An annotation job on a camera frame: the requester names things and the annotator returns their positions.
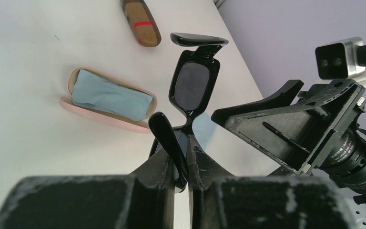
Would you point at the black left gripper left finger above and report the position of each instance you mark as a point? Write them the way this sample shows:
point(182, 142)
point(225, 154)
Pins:
point(143, 199)

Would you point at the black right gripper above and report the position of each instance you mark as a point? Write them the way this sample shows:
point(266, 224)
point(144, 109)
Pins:
point(313, 131)

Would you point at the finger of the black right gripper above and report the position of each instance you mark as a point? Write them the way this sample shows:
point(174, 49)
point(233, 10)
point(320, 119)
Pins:
point(281, 98)

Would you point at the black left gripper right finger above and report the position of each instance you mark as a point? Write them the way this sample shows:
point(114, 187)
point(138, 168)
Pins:
point(220, 200)

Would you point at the black sunglasses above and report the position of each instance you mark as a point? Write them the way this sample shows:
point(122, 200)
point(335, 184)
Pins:
point(192, 85)

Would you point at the light blue cloth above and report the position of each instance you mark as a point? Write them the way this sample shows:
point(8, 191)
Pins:
point(94, 92)
point(203, 129)

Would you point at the pink glasses case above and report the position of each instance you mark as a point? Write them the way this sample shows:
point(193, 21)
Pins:
point(105, 117)

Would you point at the brown glasses case red stripe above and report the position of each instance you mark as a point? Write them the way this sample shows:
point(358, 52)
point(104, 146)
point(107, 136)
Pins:
point(141, 22)

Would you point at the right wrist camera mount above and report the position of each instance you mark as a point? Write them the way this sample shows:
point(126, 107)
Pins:
point(344, 59)

